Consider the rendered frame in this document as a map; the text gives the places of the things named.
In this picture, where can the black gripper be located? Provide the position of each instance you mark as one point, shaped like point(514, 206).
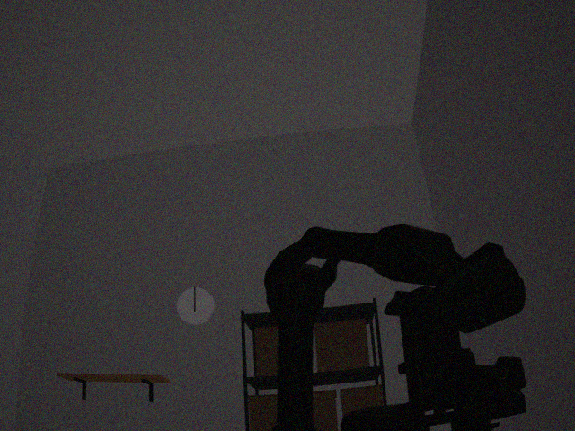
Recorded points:
point(419, 366)

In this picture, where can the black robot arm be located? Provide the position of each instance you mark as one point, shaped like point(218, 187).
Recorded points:
point(469, 294)

